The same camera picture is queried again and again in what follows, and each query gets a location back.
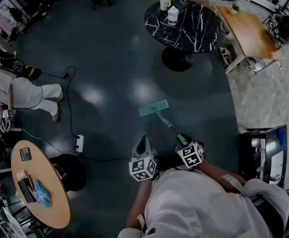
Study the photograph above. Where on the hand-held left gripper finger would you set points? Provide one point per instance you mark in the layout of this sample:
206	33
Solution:
150	146
137	147

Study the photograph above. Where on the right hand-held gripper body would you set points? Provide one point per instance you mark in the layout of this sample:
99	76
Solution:
190	156

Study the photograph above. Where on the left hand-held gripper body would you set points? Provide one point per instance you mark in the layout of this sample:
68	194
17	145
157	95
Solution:
142	167

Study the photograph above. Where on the teal mop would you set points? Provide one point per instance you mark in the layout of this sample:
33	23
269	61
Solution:
153	107

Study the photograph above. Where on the person's left forearm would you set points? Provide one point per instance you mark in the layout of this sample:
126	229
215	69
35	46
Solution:
138	202

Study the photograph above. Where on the person's right forearm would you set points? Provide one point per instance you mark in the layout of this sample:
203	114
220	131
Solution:
216	172

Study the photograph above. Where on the person's white coat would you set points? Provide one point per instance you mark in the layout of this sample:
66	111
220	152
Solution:
196	207

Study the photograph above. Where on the white power strip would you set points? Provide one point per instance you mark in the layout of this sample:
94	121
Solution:
80	143

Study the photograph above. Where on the black cabinet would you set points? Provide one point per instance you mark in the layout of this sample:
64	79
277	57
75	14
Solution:
263	155

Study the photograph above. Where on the round wooden table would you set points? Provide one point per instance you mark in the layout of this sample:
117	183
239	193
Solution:
47	207

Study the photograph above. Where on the black calculator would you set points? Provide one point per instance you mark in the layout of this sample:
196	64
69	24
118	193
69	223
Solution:
25	154

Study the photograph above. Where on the black marble round table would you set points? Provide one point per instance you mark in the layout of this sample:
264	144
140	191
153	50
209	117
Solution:
184	26

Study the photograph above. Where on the black box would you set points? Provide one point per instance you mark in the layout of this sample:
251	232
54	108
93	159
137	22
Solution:
26	190

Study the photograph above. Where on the small tan packet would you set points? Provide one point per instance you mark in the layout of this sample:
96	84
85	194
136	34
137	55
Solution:
21	174

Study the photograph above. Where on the rectangular wooden table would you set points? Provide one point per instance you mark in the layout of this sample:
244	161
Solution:
248	31

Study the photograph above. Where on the white lidded jar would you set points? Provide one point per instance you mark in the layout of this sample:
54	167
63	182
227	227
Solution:
173	15

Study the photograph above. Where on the white tall jug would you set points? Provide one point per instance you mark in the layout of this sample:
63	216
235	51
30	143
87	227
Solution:
164	1

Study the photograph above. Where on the small potted plant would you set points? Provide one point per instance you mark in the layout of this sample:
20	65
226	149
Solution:
235	8

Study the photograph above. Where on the clothes rack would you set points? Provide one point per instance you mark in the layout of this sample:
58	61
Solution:
5	23

